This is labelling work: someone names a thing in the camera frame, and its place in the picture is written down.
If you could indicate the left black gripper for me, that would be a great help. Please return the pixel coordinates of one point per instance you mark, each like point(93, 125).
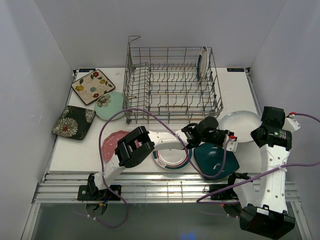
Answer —
point(223, 133)

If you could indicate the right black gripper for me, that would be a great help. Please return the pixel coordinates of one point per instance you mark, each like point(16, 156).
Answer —
point(254, 135)

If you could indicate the white oval plate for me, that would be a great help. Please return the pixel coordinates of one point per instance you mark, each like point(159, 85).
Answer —
point(241, 123)

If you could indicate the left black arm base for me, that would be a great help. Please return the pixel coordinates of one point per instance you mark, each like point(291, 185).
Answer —
point(84, 194)

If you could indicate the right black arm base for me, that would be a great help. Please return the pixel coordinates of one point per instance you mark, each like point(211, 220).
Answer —
point(228, 194)

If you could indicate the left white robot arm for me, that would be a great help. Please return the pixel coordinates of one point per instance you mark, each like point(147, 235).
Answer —
point(132, 149)

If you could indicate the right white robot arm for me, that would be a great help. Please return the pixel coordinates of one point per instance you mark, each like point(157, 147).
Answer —
point(264, 212)

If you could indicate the dark teal square plate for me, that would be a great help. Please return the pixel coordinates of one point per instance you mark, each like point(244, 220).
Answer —
point(209, 160)

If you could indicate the pink polka dot plate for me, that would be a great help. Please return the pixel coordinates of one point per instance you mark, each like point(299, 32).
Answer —
point(110, 144)

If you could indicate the mint green flower plate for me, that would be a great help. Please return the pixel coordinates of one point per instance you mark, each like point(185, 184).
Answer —
point(108, 105)

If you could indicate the cream square floral plate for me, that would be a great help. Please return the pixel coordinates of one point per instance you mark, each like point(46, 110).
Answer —
point(92, 85)

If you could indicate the dark square floral plate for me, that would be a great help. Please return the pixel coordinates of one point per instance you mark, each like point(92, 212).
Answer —
point(74, 122)

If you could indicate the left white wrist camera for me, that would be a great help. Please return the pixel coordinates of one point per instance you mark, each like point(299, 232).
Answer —
point(230, 142)

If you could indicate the grey wire dish rack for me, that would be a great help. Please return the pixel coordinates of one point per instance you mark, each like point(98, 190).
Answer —
point(163, 81)

